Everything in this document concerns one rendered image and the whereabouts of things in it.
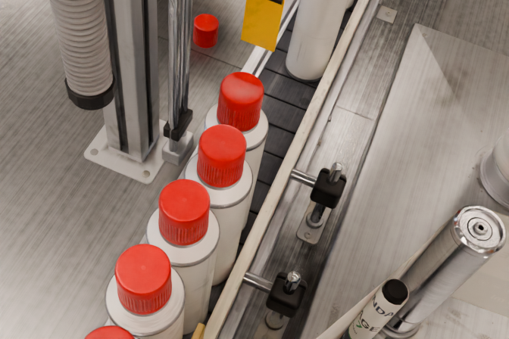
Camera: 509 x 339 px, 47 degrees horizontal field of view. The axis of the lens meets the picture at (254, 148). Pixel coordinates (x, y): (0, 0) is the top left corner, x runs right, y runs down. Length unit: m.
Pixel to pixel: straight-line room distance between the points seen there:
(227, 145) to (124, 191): 0.29
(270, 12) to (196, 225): 0.18
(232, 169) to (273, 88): 0.32
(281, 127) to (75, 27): 0.36
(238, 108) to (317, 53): 0.27
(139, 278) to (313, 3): 0.38
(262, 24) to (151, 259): 0.21
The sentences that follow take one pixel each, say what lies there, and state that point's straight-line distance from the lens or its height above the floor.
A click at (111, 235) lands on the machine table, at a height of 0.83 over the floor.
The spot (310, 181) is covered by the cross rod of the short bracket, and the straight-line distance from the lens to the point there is 0.61.
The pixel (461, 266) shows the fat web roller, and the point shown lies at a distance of 0.46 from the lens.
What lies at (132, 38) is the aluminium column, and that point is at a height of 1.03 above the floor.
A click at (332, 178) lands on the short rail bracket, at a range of 0.59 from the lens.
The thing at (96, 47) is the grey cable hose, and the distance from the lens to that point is 0.39.
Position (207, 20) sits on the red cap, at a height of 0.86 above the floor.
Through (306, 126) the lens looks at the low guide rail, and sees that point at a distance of 0.64.
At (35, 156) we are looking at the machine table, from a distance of 0.72.
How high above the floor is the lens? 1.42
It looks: 55 degrees down
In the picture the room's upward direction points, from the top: 12 degrees clockwise
